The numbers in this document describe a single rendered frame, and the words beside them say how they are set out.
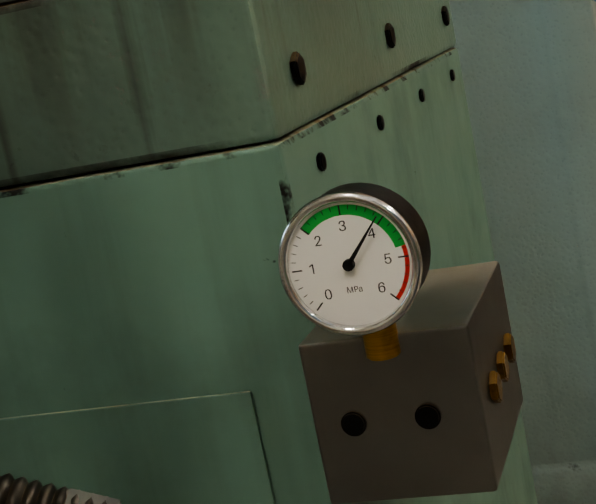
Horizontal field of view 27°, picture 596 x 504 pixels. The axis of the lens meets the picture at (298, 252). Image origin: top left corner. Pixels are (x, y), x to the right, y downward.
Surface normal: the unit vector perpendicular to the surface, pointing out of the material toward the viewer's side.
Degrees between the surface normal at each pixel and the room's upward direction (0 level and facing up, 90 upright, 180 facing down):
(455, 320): 0
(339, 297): 90
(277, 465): 90
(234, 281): 90
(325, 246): 90
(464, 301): 0
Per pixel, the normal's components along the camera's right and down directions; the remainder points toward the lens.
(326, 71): 0.94, -0.14
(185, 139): -0.27, 0.23
